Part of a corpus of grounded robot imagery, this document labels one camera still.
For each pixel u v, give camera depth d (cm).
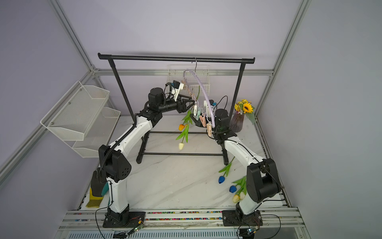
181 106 69
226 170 90
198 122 71
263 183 45
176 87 67
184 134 80
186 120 93
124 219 65
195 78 61
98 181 84
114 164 51
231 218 73
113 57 57
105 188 80
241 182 85
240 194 80
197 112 73
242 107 89
